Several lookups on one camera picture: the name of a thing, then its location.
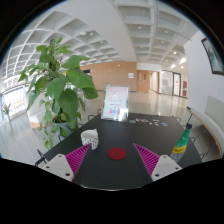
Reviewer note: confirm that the framed wall picture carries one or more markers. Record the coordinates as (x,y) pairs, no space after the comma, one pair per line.
(215,61)

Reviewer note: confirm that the green plastic water bottle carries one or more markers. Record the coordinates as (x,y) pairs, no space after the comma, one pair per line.
(181,145)

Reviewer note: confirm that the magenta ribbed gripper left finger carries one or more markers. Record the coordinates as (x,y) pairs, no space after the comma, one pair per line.
(66,166)

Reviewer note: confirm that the red round coaster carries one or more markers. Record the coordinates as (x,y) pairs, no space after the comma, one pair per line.
(116,153)

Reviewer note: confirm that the white polka dot mug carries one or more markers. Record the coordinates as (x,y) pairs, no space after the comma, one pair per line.
(90,137)

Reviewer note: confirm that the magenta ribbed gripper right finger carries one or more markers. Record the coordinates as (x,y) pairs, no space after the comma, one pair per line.
(157,166)

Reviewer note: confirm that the large green potted plant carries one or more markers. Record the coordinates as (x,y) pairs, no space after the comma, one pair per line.
(58,76)

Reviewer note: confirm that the acrylic sign stand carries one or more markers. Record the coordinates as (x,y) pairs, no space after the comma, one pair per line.
(116,103)

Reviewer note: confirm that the white bench seat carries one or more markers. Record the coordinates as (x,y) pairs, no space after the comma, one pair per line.
(212,119)

